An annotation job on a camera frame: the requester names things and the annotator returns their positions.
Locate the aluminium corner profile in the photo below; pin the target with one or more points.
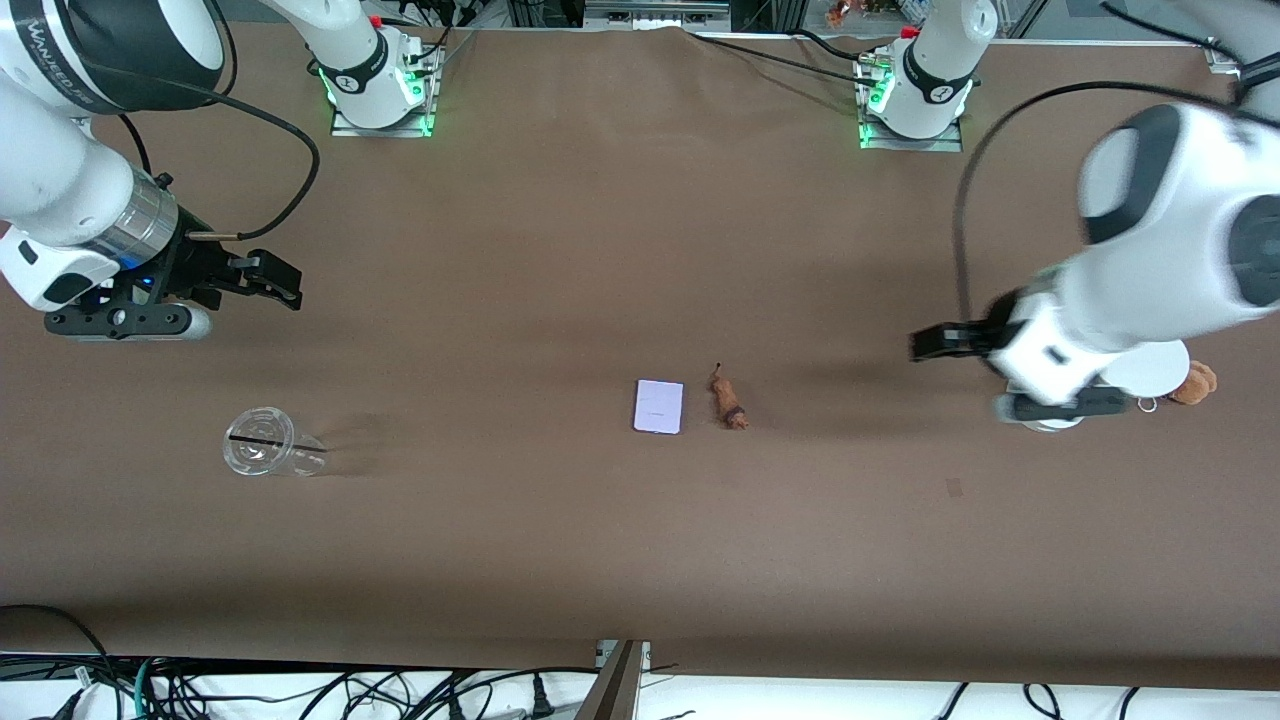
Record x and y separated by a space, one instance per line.
1222 55

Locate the aluminium frame post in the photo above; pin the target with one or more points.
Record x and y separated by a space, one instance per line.
615 690

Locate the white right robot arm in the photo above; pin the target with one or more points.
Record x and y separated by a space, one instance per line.
50 170

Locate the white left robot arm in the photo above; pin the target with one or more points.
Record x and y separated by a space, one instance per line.
1150 250

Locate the clear plastic cup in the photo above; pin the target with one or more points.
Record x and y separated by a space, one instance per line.
260 440

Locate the white round desk lamp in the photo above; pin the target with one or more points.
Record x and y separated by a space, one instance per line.
1160 370

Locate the lavender rectangular card box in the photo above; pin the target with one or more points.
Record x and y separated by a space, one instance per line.
659 406

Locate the brown table cover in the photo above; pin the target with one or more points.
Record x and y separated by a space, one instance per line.
640 550

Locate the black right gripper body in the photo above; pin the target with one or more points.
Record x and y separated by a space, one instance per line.
197 264

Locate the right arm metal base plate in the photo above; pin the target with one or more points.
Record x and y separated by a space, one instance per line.
400 131

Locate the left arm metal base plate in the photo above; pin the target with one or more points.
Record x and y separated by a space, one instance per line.
940 146

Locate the black power plug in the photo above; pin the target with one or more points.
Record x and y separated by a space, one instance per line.
541 700

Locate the small brown lion statue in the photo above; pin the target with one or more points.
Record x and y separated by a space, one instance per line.
730 405

